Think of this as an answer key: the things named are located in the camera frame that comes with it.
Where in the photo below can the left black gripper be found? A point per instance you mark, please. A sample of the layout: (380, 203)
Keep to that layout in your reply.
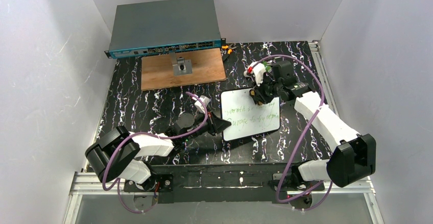
(210, 126)

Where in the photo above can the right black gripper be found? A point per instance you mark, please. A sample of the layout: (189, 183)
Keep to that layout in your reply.
(263, 90)

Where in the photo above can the white dry-erase board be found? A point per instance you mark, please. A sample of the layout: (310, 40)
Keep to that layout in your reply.
(246, 117)

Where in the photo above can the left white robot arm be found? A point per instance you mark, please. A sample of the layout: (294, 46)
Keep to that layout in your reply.
(112, 160)

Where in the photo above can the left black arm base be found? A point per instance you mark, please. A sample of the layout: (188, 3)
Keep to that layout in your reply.
(155, 183)

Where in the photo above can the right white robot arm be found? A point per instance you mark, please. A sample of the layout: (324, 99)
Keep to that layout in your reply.
(353, 154)

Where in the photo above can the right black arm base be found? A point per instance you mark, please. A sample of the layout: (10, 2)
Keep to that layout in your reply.
(293, 186)

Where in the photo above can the metal whiteboard stand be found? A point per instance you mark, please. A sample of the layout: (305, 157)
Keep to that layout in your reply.
(276, 57)

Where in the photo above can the green white marker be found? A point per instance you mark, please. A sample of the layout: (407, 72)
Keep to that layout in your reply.
(269, 65)

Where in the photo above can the brown wooden board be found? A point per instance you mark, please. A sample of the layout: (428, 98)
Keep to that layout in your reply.
(157, 71)

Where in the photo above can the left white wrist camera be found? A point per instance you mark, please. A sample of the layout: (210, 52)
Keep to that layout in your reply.
(202, 103)

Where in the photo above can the orange handled pliers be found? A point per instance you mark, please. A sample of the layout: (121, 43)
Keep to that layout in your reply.
(229, 49)

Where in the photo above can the grey metal bracket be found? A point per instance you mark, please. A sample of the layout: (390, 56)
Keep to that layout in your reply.
(181, 66)

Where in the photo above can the grey network switch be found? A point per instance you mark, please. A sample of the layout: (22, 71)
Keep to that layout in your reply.
(163, 27)

